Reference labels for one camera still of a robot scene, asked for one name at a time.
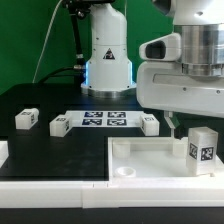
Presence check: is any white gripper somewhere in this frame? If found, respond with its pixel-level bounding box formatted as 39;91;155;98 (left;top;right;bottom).
137;61;224;137

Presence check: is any white square table top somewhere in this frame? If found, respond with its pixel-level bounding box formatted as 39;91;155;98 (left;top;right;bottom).
108;137;224;187

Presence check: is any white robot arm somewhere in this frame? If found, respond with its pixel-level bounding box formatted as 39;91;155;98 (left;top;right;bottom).
64;0;224;118

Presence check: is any white sheet with tags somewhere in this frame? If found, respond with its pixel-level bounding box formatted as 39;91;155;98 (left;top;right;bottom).
66;110;143;128

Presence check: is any black cable bundle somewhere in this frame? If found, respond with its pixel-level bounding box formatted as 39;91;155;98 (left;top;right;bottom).
37;0;91;84

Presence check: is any white front fence rail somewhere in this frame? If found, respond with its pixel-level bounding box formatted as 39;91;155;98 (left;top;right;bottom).
0;178;224;209

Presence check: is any white fence rail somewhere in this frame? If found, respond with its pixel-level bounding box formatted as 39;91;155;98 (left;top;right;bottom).
0;178;224;209
0;141;9;168

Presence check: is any white thin cable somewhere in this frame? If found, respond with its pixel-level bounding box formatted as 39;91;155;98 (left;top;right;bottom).
32;0;64;84

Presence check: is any white left fence rail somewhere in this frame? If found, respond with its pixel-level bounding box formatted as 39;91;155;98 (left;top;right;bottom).
0;141;9;168

